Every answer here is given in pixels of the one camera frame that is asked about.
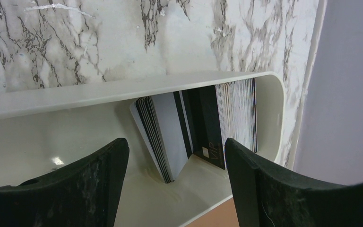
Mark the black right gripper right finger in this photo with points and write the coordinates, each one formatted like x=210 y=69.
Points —
x=266 y=194

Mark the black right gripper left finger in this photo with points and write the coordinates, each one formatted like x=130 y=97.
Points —
x=85 y=193

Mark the white oblong plastic tray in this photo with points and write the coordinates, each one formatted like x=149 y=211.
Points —
x=45 y=129

